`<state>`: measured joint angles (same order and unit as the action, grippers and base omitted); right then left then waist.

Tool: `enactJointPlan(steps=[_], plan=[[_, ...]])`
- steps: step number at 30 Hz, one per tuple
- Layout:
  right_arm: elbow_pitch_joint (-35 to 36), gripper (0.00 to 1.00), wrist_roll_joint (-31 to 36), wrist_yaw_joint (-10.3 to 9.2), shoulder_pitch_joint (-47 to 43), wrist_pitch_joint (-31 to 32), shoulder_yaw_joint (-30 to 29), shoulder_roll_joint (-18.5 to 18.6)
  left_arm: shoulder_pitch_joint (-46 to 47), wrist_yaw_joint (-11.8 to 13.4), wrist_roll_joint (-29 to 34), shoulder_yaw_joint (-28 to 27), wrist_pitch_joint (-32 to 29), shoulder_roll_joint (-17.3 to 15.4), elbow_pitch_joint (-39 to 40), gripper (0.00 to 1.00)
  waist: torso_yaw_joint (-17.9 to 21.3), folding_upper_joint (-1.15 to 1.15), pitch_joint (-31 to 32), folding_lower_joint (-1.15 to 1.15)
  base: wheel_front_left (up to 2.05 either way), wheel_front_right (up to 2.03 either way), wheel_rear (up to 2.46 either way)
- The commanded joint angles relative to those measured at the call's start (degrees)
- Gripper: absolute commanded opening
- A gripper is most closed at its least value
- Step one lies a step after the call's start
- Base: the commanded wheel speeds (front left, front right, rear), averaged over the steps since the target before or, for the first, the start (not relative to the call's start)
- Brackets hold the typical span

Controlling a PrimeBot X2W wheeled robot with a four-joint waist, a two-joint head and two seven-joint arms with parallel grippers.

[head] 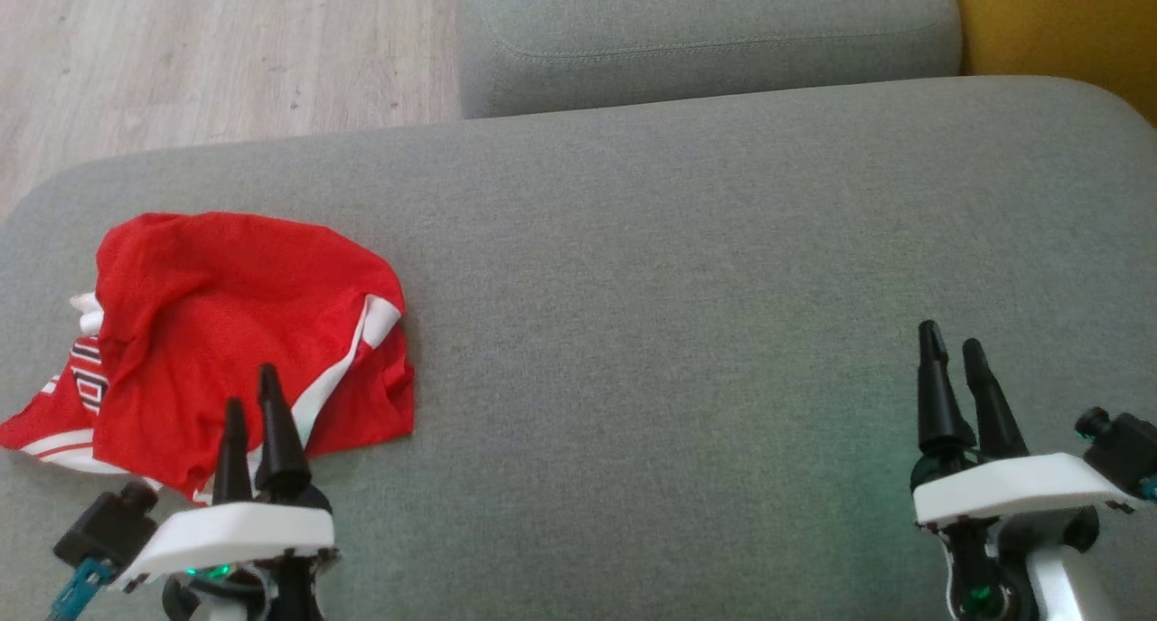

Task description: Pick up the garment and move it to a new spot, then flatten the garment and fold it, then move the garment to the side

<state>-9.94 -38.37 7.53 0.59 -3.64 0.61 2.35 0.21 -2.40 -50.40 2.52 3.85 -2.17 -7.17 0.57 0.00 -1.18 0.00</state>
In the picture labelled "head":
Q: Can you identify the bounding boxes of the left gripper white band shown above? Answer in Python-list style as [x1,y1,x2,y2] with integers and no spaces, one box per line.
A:
[113,363,340,621]

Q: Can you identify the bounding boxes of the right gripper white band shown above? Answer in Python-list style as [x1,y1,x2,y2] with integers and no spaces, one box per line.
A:
[911,320,1142,621]

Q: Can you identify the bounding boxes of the red shorts white stripes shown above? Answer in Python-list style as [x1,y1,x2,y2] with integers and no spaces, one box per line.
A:
[93,212,417,506]

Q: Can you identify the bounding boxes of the large grey sofa seat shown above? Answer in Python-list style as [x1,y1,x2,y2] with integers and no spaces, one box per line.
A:
[0,74,1157,621]

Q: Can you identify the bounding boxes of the large yellow sofa back cushion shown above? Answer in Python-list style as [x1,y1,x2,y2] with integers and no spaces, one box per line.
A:
[945,0,1157,127]

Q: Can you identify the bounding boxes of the grey sofa seat cushion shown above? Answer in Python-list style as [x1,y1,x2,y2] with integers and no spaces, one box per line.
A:
[458,0,964,120]

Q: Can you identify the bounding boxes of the left camera cable blue connector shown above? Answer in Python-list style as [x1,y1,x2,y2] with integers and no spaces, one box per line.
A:
[45,558,114,621]

